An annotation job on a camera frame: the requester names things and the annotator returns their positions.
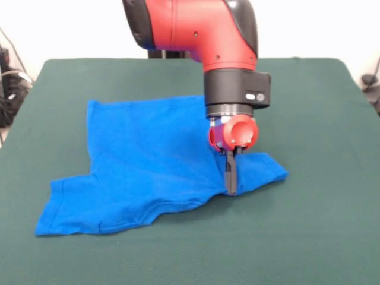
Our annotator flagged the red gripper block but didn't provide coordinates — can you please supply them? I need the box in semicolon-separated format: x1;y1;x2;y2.
207;115;259;197

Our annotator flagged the blue shirt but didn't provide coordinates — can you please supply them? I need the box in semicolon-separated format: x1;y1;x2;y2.
34;94;289;238

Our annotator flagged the dark green table cloth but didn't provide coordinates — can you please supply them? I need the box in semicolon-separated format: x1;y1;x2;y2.
0;58;380;285

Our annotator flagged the small black box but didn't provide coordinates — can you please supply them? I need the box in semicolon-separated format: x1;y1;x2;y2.
0;46;11;75

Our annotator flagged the black plug with cable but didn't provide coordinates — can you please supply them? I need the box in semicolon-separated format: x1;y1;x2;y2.
360;74;380;116

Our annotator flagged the black cable bundle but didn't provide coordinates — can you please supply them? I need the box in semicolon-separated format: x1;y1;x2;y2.
0;69;34;128

